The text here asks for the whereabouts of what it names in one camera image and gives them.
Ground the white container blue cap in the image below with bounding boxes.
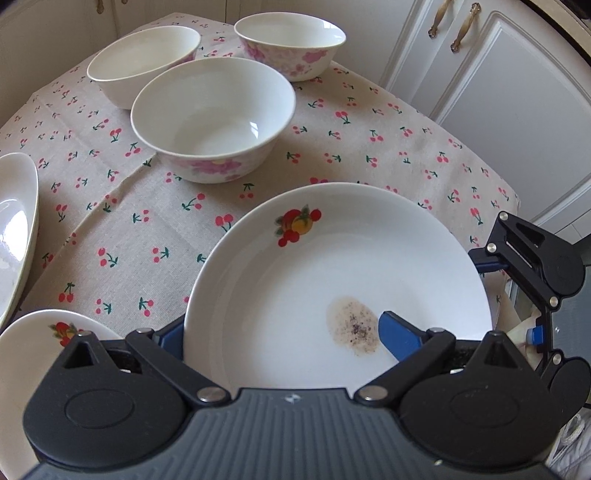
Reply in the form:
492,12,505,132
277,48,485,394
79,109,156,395
507,318,550,355

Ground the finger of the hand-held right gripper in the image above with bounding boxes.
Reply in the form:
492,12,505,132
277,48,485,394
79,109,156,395
468,211,563,311

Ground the cherry-print tablecloth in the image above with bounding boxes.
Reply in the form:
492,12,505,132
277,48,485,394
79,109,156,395
0,11,522,344

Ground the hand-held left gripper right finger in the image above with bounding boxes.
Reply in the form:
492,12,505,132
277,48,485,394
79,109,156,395
353,311,527,408

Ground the white pink floral bowl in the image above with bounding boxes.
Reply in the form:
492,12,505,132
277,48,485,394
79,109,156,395
130,58,297,184
234,13,347,82
87,25,202,110

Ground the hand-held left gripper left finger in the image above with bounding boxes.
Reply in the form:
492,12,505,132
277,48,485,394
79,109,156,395
60,316,232,408

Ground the white quilted cloth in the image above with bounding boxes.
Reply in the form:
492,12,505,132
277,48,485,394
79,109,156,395
549,411,591,480

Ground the plain white plate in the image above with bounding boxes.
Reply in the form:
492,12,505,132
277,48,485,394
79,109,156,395
0,152,40,329

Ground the white fruit-print plate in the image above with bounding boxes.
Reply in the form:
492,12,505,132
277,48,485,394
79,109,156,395
0,310,125,480
183,182,492,391

